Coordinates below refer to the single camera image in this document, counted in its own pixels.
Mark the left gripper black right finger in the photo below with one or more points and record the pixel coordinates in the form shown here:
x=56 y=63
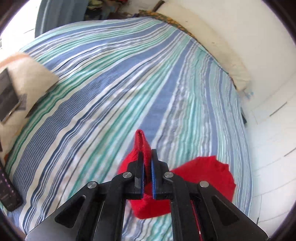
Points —
x=200 y=211

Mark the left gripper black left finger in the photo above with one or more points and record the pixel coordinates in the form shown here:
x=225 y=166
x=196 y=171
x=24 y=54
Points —
x=96 y=211

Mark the red sweater with white print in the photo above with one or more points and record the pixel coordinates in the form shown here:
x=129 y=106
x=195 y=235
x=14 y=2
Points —
x=156 y=214

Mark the pile of colourful clothes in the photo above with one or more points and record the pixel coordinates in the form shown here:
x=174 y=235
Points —
x=107 y=10

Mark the black remote control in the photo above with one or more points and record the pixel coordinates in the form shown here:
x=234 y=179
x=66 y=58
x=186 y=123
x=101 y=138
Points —
x=10 y=198

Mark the white wardrobe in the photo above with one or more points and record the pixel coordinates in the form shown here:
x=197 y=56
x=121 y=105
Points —
x=271 y=132

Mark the blue green striped bedspread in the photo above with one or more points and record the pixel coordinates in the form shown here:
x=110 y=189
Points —
x=116 y=77

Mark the dark tablet device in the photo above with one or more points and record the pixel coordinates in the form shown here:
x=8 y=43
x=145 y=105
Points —
x=9 y=100

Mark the cream fluffy pillow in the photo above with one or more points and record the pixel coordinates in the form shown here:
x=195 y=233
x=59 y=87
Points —
x=31 y=81

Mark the cream padded headboard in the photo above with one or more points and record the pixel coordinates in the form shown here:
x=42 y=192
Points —
x=211 y=41

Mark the blue curtain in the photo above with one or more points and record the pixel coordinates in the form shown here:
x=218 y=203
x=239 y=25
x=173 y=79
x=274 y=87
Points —
x=56 y=13

